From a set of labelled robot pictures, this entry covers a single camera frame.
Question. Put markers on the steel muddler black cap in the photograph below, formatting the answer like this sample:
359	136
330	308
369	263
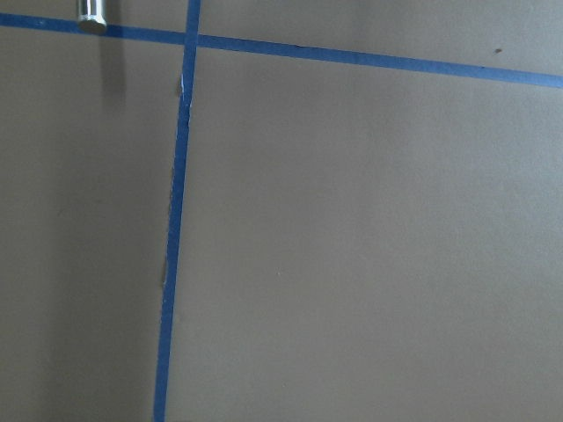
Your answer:
91	16

